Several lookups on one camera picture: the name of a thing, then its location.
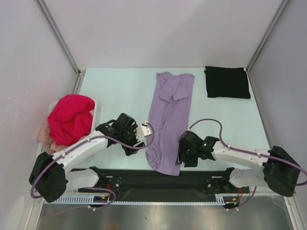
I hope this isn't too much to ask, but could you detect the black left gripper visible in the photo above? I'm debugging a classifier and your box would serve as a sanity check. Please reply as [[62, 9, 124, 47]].
[[119, 124, 144, 155]]

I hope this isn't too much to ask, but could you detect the lilac t-shirt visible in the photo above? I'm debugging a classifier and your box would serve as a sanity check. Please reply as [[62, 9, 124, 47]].
[[145, 72, 195, 176]]

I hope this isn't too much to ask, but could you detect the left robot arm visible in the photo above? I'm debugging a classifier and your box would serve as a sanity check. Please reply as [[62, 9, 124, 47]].
[[29, 113, 155, 203]]

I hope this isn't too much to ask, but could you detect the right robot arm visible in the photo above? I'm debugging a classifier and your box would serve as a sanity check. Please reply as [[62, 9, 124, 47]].
[[178, 130, 300, 197]]

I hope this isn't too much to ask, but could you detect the red t-shirt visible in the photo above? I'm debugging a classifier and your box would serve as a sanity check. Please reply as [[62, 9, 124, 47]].
[[47, 94, 95, 146]]

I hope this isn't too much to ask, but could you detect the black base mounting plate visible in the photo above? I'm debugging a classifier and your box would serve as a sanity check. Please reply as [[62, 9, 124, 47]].
[[92, 167, 250, 201]]

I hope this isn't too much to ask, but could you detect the folded black t-shirt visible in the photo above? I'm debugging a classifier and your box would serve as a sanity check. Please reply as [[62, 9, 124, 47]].
[[204, 66, 251, 99]]

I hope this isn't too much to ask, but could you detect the peach pink t-shirt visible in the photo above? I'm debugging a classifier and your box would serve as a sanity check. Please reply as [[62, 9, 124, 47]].
[[37, 118, 67, 155]]

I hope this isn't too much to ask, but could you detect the white plastic laundry basket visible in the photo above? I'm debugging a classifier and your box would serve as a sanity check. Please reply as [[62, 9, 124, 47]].
[[35, 99, 98, 157]]

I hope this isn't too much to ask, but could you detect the slotted grey cable duct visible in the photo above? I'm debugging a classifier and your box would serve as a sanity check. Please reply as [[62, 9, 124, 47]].
[[52, 194, 239, 207]]

